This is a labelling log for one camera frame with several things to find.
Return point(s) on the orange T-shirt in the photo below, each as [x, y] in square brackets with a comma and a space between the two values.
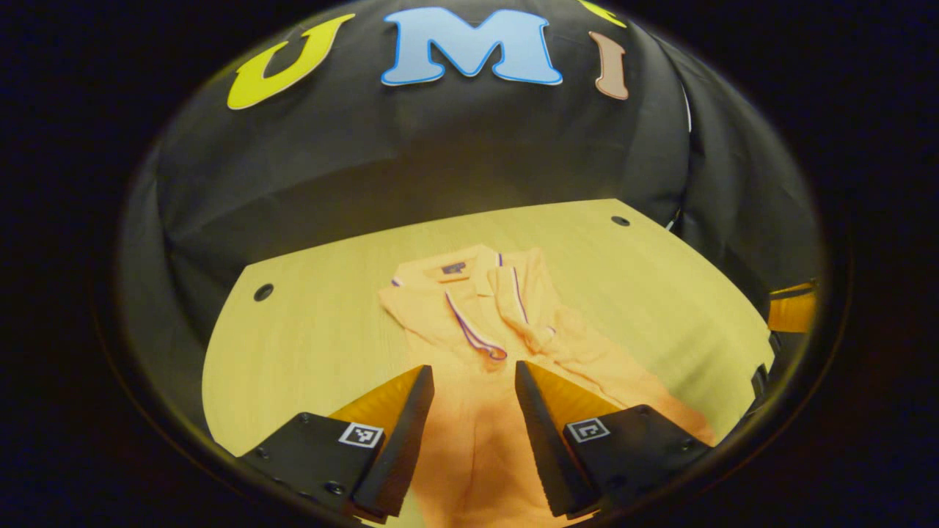
[477, 455]

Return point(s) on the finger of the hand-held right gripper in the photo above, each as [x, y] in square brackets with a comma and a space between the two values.
[792, 312]

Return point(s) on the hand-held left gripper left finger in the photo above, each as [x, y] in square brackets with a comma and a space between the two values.
[400, 440]

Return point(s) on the black backdrop cloth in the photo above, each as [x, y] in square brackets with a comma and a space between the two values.
[440, 147]

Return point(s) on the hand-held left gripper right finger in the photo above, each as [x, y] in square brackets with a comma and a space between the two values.
[543, 440]

